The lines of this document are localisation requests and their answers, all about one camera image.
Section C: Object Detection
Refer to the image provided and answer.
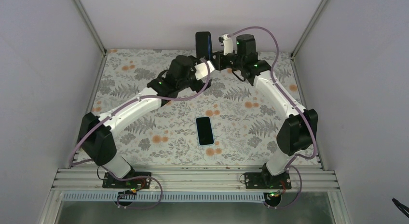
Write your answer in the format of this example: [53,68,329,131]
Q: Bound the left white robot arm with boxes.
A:
[76,56,215,188]

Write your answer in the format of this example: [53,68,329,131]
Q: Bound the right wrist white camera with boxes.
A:
[218,34,234,56]

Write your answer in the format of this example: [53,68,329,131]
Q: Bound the black phone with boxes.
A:
[195,31,212,60]

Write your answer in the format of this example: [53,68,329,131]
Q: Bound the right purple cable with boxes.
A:
[227,26,319,209]

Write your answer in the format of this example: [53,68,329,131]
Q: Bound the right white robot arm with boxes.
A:
[212,34,318,189]

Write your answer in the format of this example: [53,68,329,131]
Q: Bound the black object at corner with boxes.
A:
[392,198,409,218]

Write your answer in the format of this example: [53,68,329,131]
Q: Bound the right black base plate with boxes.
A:
[244,172,292,190]

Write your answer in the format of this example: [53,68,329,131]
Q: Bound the perforated grey cable tray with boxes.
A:
[62,191,265,203]

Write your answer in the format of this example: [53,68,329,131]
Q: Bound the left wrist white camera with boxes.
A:
[194,60,215,80]

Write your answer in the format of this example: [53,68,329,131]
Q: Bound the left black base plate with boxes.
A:
[102,172,151,190]

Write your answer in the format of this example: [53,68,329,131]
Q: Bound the wrist white camera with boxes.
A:
[218,34,234,56]
[194,60,215,80]

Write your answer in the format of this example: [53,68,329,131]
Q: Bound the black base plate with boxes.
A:
[102,172,151,190]
[244,172,292,190]

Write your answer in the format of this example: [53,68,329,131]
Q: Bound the aluminium front rail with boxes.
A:
[52,165,340,192]

